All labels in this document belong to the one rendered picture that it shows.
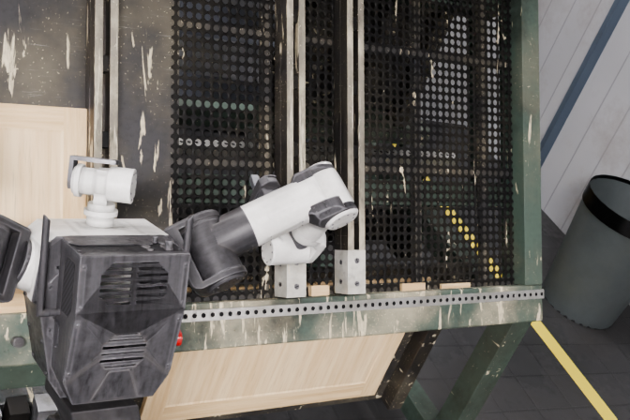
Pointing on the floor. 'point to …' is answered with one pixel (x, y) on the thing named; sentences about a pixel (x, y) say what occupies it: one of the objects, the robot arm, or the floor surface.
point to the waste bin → (594, 257)
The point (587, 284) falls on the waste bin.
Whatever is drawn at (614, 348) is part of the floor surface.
